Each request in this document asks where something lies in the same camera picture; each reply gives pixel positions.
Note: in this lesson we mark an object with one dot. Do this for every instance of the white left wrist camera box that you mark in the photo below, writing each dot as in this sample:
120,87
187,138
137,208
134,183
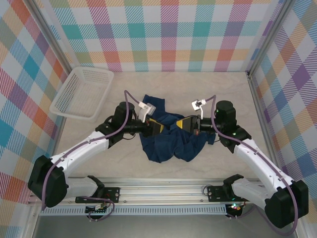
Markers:
150,109

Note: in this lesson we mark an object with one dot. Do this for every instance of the dark blue t-shirt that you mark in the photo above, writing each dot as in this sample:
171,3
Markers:
173,148

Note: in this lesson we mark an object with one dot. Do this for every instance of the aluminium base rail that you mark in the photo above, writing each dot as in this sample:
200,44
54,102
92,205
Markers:
161,191

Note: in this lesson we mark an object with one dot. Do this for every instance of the aluminium frame post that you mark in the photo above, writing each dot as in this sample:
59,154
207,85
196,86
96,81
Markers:
55,37
268,37

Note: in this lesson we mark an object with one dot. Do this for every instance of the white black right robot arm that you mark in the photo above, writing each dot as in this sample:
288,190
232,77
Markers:
257,161

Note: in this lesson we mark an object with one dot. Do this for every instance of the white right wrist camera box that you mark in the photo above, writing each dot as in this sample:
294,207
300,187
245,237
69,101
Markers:
196,104

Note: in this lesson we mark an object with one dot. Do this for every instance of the small circuit board with lights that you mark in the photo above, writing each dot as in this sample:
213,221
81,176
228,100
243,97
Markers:
235,207

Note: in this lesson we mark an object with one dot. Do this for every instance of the small black circuit board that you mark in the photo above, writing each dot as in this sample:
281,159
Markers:
96,211

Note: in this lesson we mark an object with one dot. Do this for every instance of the white plastic mesh basket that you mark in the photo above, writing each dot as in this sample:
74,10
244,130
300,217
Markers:
81,99

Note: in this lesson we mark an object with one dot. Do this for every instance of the grey metal front panel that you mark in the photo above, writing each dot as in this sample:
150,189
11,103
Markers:
161,226

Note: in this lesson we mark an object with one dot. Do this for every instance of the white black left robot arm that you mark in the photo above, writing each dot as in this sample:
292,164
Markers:
79,148

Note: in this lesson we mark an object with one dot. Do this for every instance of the aluminium floor edge profile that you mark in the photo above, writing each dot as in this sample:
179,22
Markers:
261,111

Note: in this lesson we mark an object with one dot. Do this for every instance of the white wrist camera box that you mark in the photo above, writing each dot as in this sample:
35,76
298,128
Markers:
150,109
196,104

